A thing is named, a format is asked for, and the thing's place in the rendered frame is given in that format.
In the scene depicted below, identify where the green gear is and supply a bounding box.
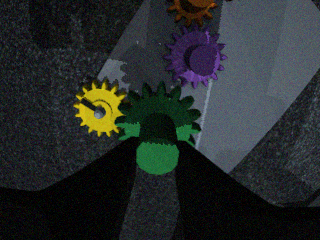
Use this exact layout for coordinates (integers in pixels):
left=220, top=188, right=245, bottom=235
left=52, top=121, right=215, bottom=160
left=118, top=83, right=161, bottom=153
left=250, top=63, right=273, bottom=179
left=113, top=80, right=201, bottom=175

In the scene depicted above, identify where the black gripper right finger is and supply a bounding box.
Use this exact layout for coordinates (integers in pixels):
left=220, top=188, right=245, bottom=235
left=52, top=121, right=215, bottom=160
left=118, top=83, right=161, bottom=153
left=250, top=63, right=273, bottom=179
left=176, top=140, right=320, bottom=240

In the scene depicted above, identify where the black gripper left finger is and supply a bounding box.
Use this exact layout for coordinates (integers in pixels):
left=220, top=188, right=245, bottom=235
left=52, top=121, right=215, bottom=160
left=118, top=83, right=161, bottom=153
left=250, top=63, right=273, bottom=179
left=0, top=136, right=139, bottom=240

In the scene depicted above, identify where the purple gear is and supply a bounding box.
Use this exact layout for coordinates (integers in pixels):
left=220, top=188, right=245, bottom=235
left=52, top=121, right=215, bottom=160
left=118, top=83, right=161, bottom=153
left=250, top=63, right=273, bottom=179
left=163, top=23, right=228, bottom=88

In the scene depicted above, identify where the yellow gear with black stripe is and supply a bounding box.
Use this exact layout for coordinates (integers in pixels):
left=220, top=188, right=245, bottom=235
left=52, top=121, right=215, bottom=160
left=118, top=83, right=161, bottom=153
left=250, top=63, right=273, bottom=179
left=73, top=79, right=131, bottom=137

